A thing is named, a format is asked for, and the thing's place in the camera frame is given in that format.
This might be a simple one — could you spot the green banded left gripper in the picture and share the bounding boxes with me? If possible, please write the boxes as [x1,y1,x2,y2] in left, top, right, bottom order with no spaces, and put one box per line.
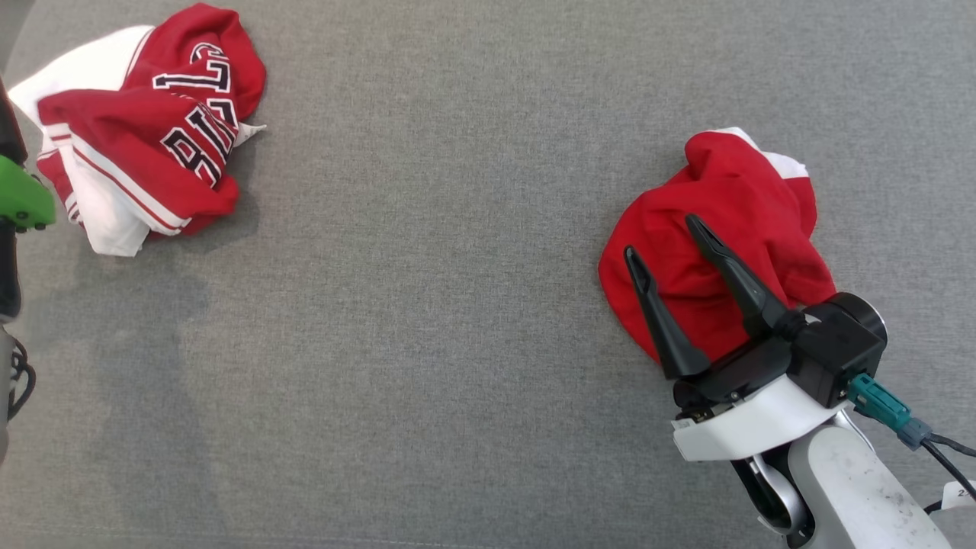
[0,76,57,233]

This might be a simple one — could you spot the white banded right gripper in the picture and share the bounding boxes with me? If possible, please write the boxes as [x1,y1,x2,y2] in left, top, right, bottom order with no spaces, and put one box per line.
[623,213,848,463]

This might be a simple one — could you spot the red white basketball jersey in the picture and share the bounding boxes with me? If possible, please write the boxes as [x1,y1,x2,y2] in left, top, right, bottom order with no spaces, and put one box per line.
[8,2,268,258]

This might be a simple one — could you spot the red white-trimmed basketball shorts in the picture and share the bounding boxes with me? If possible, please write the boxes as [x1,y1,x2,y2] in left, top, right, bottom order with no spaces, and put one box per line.
[598,127,838,365]

